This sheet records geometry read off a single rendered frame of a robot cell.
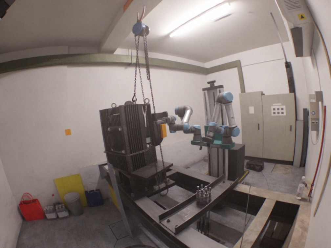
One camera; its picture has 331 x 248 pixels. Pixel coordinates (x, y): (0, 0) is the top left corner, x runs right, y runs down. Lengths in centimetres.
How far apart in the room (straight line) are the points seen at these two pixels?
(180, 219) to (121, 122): 103
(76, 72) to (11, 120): 142
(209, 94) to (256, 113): 179
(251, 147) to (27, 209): 488
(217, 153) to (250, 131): 173
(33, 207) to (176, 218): 237
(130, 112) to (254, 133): 303
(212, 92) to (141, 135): 119
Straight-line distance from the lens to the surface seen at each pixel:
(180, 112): 186
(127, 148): 150
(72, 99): 266
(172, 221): 121
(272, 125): 364
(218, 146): 193
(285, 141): 366
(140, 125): 161
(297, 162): 380
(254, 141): 384
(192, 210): 130
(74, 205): 260
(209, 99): 219
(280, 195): 154
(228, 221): 214
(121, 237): 206
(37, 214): 297
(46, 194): 290
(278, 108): 357
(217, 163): 232
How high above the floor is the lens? 150
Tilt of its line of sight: 5 degrees down
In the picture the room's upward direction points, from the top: 6 degrees counter-clockwise
